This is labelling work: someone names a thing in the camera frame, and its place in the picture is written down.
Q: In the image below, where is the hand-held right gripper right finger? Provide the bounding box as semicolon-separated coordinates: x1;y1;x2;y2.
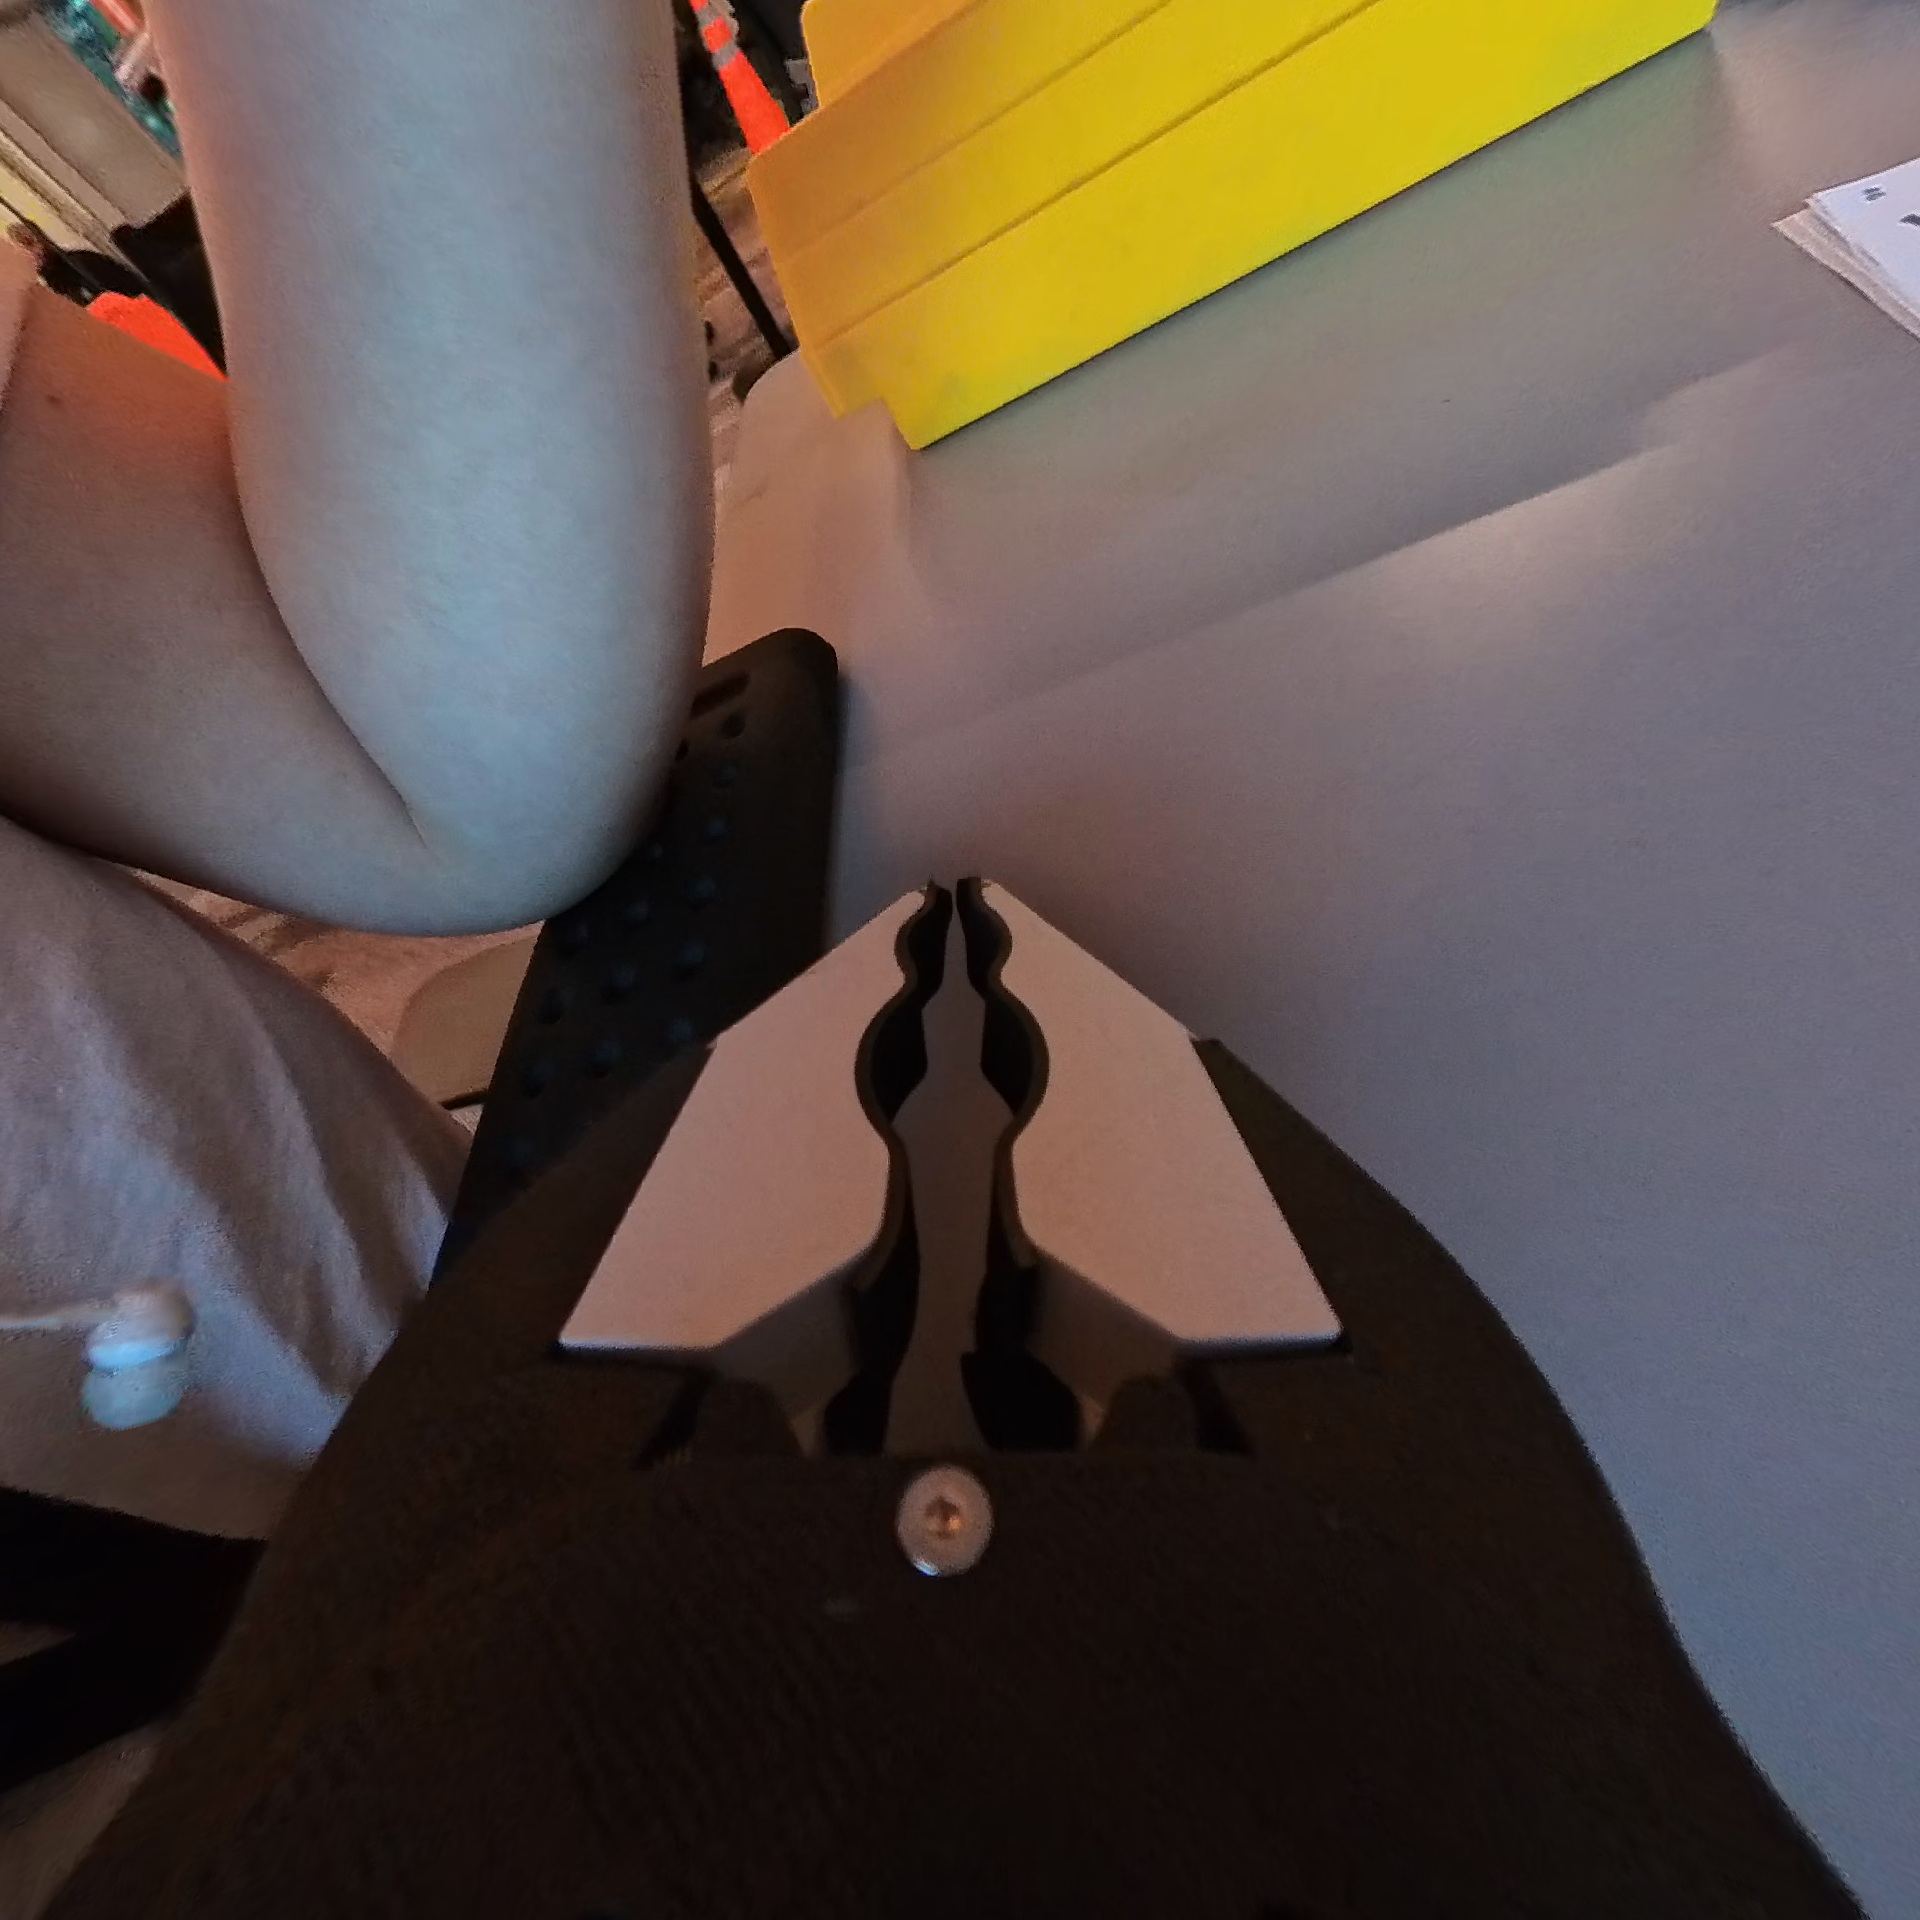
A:
956;878;1345;1454

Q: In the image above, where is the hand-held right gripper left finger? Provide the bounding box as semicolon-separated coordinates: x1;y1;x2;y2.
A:
558;883;956;1454

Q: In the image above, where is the person's left forearm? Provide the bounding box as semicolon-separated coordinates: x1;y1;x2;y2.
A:
142;0;715;936

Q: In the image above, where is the grey desk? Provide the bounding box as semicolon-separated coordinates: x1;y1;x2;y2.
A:
705;0;1920;1920

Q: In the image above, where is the black perforated chair armrest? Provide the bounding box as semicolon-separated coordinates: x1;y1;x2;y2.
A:
435;627;842;1279

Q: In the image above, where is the person's white shirt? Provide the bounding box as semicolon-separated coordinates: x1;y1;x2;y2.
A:
0;816;474;1540

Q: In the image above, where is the yellow plastic bin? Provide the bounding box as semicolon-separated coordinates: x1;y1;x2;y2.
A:
745;0;1721;452

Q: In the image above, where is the orange striped cone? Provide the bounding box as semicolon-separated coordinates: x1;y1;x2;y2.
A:
705;0;805;161

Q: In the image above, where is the open white instruction booklet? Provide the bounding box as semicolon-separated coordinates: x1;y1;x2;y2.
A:
1774;147;1920;340

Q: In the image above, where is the white drawstring end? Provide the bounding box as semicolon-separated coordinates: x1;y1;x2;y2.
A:
0;1283;199;1429

